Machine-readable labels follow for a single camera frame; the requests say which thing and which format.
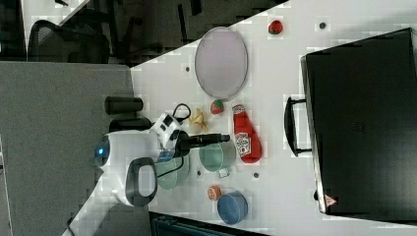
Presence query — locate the black office chair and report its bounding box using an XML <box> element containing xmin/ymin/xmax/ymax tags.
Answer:
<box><xmin>28</xmin><ymin>20</ymin><xmax>110</xmax><ymax>64</ymax></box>

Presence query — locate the green metal pot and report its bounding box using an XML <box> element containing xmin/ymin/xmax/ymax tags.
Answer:
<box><xmin>199</xmin><ymin>142</ymin><xmax>236</xmax><ymax>179</ymax></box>

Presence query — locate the green oval strainer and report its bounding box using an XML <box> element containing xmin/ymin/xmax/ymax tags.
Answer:
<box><xmin>155</xmin><ymin>155</ymin><xmax>190</xmax><ymax>190</ymax></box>

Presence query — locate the blue bowl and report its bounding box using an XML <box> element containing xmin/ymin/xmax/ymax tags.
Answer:
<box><xmin>217</xmin><ymin>191</ymin><xmax>249</xmax><ymax>225</ymax></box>

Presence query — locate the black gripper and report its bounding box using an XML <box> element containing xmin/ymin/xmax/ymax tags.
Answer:
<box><xmin>175</xmin><ymin>131</ymin><xmax>230</xmax><ymax>157</ymax></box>

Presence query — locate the grey round plate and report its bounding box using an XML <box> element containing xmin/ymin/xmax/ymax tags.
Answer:
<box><xmin>195</xmin><ymin>27</ymin><xmax>248</xmax><ymax>99</ymax></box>

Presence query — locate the orange slice toy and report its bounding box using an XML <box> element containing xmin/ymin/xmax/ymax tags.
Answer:
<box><xmin>207</xmin><ymin>185</ymin><xmax>221</xmax><ymax>201</ymax></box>

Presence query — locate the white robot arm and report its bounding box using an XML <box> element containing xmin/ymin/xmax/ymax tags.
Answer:
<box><xmin>62</xmin><ymin>130</ymin><xmax>230</xmax><ymax>236</ymax></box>

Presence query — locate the upper black cylinder post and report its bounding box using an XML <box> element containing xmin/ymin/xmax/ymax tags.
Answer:
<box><xmin>104</xmin><ymin>96</ymin><xmax>144</xmax><ymax>115</ymax></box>

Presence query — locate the strawberry toy far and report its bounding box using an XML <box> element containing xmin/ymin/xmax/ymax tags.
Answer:
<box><xmin>268</xmin><ymin>20</ymin><xmax>283</xmax><ymax>34</ymax></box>

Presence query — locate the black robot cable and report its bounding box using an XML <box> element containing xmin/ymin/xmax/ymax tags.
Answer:
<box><xmin>156</xmin><ymin>102</ymin><xmax>193</xmax><ymax>180</ymax></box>

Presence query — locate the black toaster oven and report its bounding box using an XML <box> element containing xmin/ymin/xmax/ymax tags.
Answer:
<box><xmin>299</xmin><ymin>28</ymin><xmax>417</xmax><ymax>225</ymax></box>

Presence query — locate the red ketchup bottle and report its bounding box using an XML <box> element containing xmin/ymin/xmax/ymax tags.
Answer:
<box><xmin>232</xmin><ymin>104</ymin><xmax>263</xmax><ymax>163</ymax></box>

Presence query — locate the peeled banana toy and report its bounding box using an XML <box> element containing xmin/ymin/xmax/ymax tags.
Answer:
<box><xmin>189</xmin><ymin>108</ymin><xmax>209</xmax><ymax>134</ymax></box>

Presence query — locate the strawberry toy near plate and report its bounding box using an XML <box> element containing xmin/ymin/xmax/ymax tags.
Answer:
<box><xmin>210</xmin><ymin>100</ymin><xmax>224</xmax><ymax>115</ymax></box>

